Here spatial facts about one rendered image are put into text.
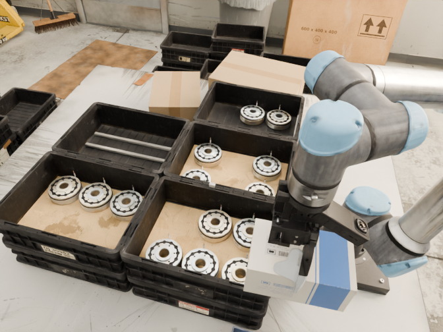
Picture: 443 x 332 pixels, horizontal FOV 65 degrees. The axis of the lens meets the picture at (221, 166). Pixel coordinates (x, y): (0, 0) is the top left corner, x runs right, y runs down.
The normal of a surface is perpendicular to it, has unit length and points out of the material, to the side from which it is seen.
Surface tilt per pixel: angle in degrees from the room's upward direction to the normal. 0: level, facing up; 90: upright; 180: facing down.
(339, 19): 79
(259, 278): 90
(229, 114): 0
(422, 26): 90
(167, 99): 0
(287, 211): 90
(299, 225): 0
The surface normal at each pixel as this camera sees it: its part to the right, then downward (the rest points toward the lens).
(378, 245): -0.91, -0.11
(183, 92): 0.04, -0.71
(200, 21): -0.20, 0.68
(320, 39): -0.17, 0.47
